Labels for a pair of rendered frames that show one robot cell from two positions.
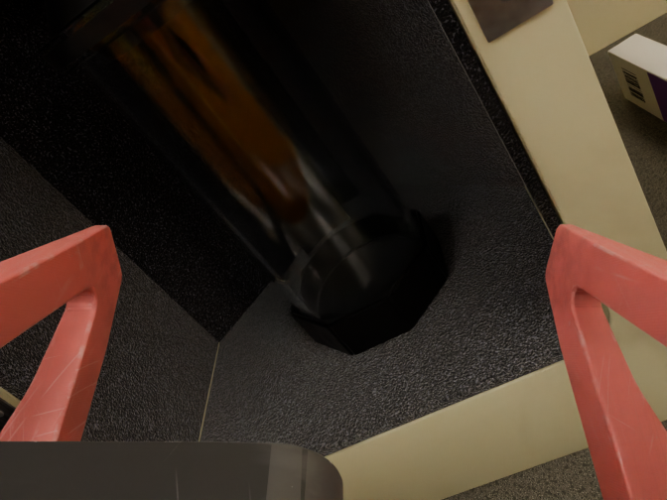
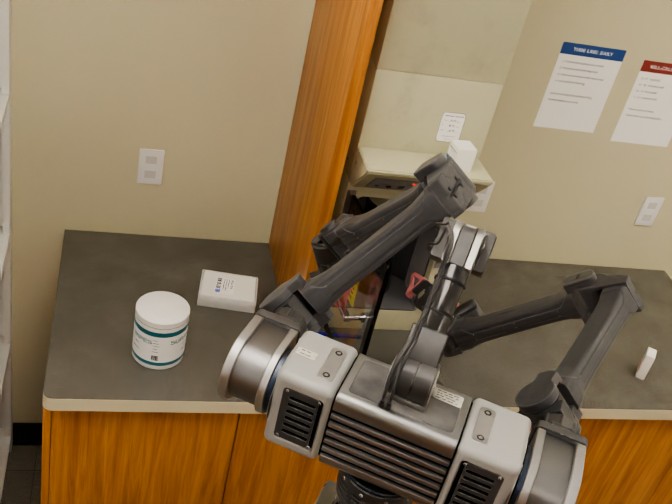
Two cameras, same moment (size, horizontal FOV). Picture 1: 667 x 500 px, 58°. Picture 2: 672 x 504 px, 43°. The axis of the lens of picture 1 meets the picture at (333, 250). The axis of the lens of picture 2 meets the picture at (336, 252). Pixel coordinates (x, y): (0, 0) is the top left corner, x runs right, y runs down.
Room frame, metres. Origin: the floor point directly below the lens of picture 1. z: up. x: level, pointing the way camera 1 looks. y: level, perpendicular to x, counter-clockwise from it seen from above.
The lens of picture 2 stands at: (-1.18, 1.37, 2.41)
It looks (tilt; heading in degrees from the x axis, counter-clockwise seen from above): 33 degrees down; 321
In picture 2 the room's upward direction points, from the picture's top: 14 degrees clockwise
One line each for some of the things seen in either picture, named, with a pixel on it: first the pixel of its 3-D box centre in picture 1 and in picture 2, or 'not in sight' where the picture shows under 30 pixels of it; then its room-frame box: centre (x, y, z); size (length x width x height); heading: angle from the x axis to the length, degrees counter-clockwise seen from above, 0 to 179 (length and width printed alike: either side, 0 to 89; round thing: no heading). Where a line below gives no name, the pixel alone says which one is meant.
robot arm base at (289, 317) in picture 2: not in sight; (281, 335); (-0.23, 0.67, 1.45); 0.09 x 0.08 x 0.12; 39
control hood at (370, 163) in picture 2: not in sight; (420, 181); (0.17, 0.07, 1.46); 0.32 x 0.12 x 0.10; 69
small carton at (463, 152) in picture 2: not in sight; (460, 155); (0.14, -0.01, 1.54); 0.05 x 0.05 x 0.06; 74
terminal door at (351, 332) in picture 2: not in sight; (351, 293); (0.12, 0.23, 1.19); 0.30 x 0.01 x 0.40; 164
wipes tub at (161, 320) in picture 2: not in sight; (160, 330); (0.32, 0.64, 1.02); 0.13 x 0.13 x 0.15
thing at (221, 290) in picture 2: not in sight; (228, 291); (0.48, 0.37, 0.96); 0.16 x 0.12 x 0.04; 60
